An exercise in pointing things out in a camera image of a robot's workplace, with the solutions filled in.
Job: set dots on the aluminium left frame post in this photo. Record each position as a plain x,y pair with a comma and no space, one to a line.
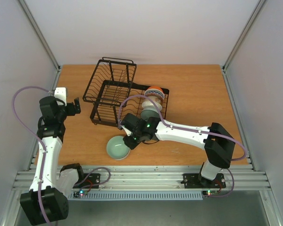
27,12

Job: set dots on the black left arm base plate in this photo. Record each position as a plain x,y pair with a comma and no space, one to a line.
91,182

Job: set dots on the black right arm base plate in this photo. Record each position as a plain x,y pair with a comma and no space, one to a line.
195,180

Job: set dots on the red patterned bowl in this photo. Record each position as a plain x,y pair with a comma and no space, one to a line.
158,94

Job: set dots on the left green led board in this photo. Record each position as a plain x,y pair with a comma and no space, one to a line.
81,193

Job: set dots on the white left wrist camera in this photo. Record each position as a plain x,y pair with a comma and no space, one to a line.
61,94

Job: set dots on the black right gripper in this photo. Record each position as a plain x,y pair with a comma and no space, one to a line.
129,142

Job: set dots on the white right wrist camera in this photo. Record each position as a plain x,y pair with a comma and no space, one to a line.
127,131

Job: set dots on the right green led board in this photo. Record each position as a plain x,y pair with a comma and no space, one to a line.
210,192

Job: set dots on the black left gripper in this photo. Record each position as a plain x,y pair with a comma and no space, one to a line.
73,111

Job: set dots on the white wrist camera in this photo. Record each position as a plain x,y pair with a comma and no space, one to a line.
61,94
127,131

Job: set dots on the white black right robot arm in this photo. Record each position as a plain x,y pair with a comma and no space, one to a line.
214,140

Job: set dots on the light green ceramic bowl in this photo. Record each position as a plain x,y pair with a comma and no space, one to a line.
147,113

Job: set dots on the aluminium right frame post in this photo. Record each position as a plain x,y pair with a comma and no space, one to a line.
245,31

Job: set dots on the plain white bowl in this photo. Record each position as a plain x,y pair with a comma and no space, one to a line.
157,101

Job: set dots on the black wire dish rack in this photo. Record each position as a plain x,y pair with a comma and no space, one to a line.
110,84

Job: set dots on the grey slotted cable duct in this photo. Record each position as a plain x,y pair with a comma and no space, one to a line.
137,196

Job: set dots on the white bowl with orange outside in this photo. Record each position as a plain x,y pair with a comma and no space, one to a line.
155,88

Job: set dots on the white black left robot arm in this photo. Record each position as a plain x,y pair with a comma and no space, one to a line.
46,201

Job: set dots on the green led board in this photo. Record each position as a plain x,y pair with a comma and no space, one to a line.
210,192
81,193

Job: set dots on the aluminium frame post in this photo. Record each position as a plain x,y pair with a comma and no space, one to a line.
27,12
245,31

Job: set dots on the aluminium front frame rails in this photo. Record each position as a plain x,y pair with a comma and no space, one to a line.
155,178

